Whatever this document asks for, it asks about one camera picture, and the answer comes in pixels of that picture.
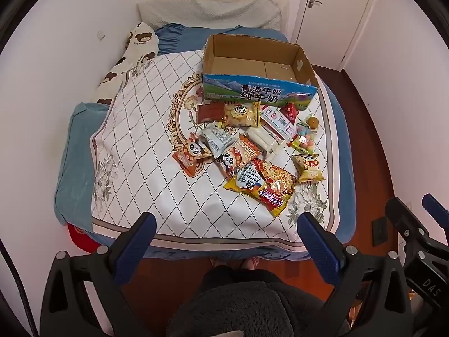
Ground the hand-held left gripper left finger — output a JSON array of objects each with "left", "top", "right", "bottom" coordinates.
[{"left": 40, "top": 211, "right": 157, "bottom": 337}]

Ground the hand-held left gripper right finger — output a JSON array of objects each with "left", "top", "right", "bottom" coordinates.
[{"left": 296, "top": 211, "right": 413, "bottom": 337}]

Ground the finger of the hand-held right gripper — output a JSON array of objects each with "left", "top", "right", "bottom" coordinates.
[
  {"left": 422, "top": 193, "right": 449, "bottom": 224},
  {"left": 385, "top": 197, "right": 444, "bottom": 253}
]

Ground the yellow panda snack packet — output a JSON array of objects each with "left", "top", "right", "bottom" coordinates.
[{"left": 292, "top": 153, "right": 326, "bottom": 184}]

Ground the yellow noodle packet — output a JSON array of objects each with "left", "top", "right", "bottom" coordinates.
[{"left": 224, "top": 157, "right": 298, "bottom": 218}]

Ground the orange panda snack packet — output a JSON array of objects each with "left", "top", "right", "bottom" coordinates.
[
  {"left": 213, "top": 134, "right": 264, "bottom": 179},
  {"left": 171, "top": 133, "right": 213, "bottom": 178}
]

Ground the colourful candy bag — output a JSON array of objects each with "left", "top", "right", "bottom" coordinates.
[{"left": 288, "top": 115, "right": 319, "bottom": 150}]

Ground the clear white wafer packet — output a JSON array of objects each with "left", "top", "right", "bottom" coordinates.
[{"left": 244, "top": 127, "right": 287, "bottom": 158}]

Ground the grey-white snack packet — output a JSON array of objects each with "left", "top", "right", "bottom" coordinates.
[{"left": 199, "top": 122, "right": 240, "bottom": 157}]

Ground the long clear red-label packet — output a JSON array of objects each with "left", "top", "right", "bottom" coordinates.
[{"left": 260, "top": 107, "right": 299, "bottom": 146}]

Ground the red triangular snack packet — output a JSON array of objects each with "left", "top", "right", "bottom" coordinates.
[{"left": 280, "top": 102, "right": 300, "bottom": 125}]

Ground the dark red snack packet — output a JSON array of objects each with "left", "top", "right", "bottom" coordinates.
[{"left": 196, "top": 103, "right": 226, "bottom": 124}]

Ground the yellow puff snack packet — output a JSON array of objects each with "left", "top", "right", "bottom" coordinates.
[{"left": 223, "top": 101, "right": 262, "bottom": 128}]

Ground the cardboard box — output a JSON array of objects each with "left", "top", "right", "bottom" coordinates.
[{"left": 201, "top": 34, "right": 319, "bottom": 111}]

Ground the white diamond-pattern blanket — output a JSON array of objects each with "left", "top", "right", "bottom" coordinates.
[{"left": 89, "top": 50, "right": 339, "bottom": 250}]

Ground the red cloth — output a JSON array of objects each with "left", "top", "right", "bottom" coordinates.
[{"left": 66, "top": 225, "right": 93, "bottom": 251}]

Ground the person's black fleece clothing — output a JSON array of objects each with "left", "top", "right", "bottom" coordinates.
[{"left": 168, "top": 266, "right": 335, "bottom": 337}]

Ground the bear print pillow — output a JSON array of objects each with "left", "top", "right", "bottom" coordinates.
[{"left": 96, "top": 22, "right": 158, "bottom": 106}]

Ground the blue bed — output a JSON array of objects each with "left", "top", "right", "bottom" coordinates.
[{"left": 54, "top": 23, "right": 356, "bottom": 262}]

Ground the white door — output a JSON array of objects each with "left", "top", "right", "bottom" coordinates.
[{"left": 293, "top": 0, "right": 381, "bottom": 69}]

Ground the grey-white quilted pillow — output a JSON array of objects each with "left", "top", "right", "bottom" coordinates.
[{"left": 136, "top": 0, "right": 290, "bottom": 32}]

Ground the black cable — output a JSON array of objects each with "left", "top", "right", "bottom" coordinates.
[{"left": 0, "top": 239, "right": 39, "bottom": 337}]

